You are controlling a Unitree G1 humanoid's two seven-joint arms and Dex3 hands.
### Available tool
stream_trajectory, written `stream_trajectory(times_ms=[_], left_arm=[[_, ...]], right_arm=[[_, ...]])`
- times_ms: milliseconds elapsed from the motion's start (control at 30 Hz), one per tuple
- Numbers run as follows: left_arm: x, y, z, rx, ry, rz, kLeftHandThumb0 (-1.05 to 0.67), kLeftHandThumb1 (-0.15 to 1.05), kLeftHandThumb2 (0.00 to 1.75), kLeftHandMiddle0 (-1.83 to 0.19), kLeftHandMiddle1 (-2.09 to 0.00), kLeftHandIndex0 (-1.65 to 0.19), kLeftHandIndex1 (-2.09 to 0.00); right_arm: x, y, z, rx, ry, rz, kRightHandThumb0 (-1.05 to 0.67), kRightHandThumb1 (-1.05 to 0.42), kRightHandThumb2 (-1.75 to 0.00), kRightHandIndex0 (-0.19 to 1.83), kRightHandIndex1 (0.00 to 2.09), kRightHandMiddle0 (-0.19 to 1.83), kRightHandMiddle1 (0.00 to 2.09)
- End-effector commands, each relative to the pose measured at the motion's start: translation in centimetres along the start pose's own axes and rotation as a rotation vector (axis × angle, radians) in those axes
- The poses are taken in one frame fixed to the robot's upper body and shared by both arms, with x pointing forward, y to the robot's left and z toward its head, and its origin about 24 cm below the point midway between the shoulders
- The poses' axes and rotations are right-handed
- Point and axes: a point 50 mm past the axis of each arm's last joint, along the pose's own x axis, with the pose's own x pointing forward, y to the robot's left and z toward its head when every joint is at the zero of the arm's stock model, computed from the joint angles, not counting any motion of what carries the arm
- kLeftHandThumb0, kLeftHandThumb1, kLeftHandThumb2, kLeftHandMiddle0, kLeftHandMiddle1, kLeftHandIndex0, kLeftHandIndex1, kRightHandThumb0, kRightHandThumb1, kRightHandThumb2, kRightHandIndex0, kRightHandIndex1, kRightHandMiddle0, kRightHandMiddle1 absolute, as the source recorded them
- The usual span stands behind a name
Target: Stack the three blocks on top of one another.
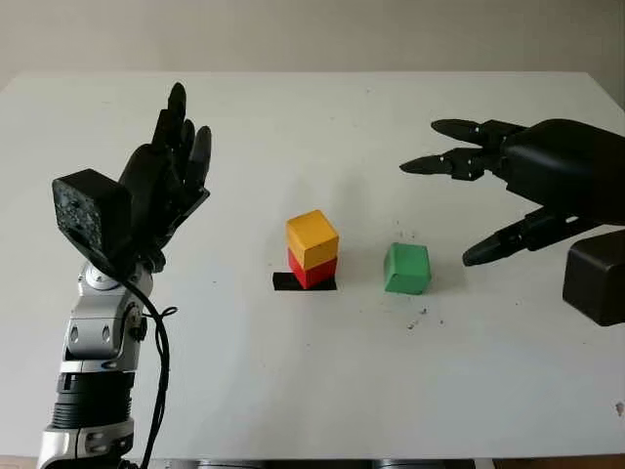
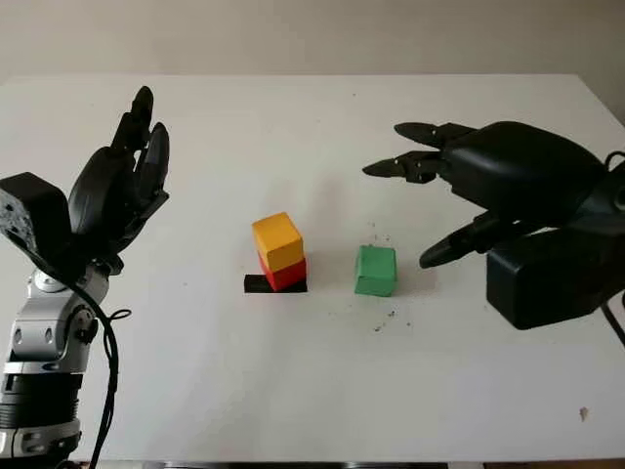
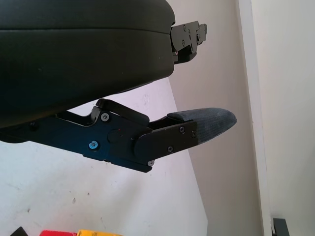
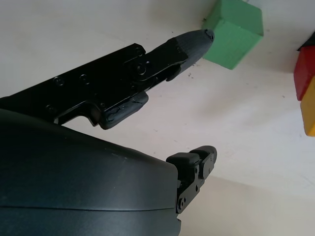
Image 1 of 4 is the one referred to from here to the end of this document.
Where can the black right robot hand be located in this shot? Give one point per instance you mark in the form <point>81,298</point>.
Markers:
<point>566,166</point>

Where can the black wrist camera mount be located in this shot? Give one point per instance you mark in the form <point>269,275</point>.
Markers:
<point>595,278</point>
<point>85,210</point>

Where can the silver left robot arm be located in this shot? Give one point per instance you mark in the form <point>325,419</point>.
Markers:
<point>93,337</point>

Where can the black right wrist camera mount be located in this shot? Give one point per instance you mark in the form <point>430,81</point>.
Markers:
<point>595,278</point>

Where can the green cube block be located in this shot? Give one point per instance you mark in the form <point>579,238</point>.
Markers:
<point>407,271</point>

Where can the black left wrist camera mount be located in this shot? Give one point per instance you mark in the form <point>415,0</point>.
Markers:
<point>85,210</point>

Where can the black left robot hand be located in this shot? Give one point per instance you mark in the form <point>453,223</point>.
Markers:
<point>151,185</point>

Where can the yellow cube block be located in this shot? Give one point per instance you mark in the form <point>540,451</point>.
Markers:
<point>312,239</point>

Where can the black tape strip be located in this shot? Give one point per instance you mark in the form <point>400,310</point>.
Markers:
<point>283,282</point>

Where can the red cube block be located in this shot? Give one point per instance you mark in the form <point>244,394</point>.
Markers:
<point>317,276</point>

